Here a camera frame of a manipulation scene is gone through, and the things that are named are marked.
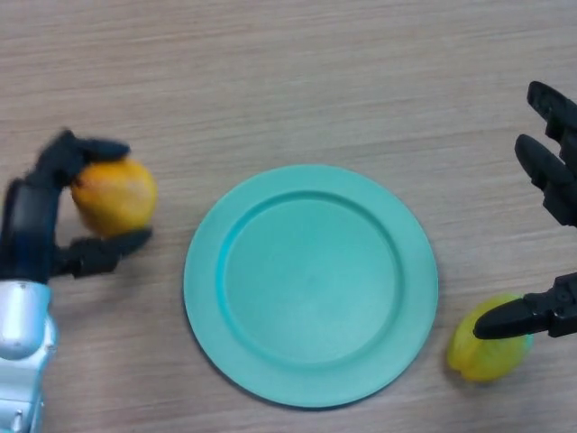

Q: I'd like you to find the yellow green starfruit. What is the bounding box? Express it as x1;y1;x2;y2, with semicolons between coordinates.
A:
445;292;536;383

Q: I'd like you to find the green round plate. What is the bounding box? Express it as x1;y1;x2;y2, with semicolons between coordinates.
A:
183;163;439;410

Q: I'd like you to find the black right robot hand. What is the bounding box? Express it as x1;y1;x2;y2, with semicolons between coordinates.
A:
472;80;577;340

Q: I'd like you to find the yellow pear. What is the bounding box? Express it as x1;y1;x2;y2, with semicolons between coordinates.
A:
70;157;159;238

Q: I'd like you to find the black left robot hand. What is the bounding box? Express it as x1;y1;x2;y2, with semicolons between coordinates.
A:
0;130;153;285

